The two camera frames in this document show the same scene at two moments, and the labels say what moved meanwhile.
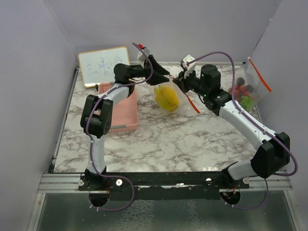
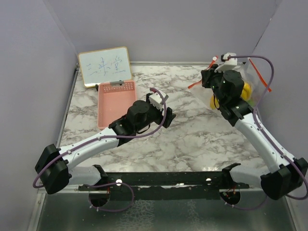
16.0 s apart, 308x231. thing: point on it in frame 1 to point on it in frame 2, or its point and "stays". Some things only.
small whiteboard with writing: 97,66 stays
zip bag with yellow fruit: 169,97 to 255,86
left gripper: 155,78 to 169,116
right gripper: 181,82 to 207,75
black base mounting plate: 166,186 stays
